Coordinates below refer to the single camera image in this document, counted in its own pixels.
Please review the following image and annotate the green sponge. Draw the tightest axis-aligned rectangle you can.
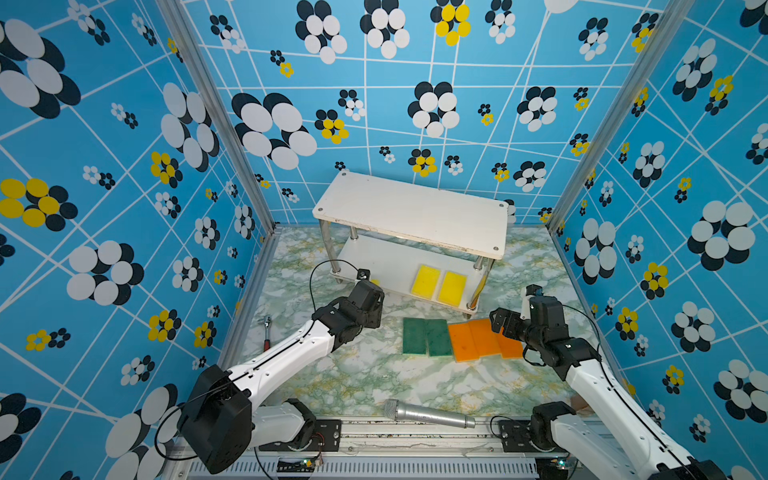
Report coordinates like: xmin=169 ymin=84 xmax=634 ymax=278
xmin=426 ymin=319 xmax=453 ymax=357
xmin=402 ymin=318 xmax=428 ymax=356

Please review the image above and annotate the aluminium frame post right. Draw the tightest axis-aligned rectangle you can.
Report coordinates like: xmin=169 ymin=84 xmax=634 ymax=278
xmin=547 ymin=0 xmax=695 ymax=235

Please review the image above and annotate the orange sponge right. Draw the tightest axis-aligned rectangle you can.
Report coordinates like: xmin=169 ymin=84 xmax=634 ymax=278
xmin=496 ymin=334 xmax=524 ymax=359

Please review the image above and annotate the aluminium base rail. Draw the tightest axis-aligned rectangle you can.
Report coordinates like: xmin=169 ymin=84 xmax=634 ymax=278
xmin=161 ymin=415 xmax=637 ymax=480

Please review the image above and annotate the orange sponge middle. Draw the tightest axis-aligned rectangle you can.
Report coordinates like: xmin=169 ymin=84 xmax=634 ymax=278
xmin=469 ymin=319 xmax=501 ymax=358

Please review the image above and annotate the aluminium frame post left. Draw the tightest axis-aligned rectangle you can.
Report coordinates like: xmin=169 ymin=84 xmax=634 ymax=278
xmin=157 ymin=0 xmax=276 ymax=236

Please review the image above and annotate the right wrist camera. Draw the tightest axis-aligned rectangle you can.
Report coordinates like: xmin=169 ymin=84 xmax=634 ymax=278
xmin=524 ymin=284 xmax=544 ymax=299

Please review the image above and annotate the green sponge right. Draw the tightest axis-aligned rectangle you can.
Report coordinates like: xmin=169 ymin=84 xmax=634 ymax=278
xmin=426 ymin=319 xmax=453 ymax=357

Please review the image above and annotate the orange sponge left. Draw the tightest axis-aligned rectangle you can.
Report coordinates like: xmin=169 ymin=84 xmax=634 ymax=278
xmin=448 ymin=323 xmax=480 ymax=363

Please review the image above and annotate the silver microphone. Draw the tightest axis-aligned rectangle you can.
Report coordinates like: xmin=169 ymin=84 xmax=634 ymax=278
xmin=383 ymin=399 xmax=476 ymax=429

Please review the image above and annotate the white two-tier shelf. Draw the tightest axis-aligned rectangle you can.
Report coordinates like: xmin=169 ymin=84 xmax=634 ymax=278
xmin=313 ymin=171 xmax=512 ymax=318

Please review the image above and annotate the orange sponge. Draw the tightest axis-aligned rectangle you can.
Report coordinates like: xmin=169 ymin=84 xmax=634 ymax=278
xmin=496 ymin=334 xmax=524 ymax=359
xmin=469 ymin=319 xmax=501 ymax=358
xmin=448 ymin=323 xmax=480 ymax=363

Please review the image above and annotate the green sponge left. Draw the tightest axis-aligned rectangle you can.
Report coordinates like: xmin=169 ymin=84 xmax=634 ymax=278
xmin=402 ymin=318 xmax=428 ymax=356

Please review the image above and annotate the red handled ratchet wrench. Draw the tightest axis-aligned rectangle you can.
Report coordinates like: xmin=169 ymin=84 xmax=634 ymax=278
xmin=262 ymin=316 xmax=272 ymax=352

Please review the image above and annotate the aluminium frame post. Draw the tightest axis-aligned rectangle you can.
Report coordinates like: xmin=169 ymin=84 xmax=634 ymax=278
xmin=547 ymin=0 xmax=695 ymax=235
xmin=157 ymin=0 xmax=276 ymax=236

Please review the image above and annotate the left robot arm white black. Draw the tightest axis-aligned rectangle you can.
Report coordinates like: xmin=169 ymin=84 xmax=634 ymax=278
xmin=177 ymin=280 xmax=385 ymax=474

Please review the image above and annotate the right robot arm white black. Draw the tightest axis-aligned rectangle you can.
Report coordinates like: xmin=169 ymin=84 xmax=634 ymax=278
xmin=489 ymin=295 xmax=727 ymax=479

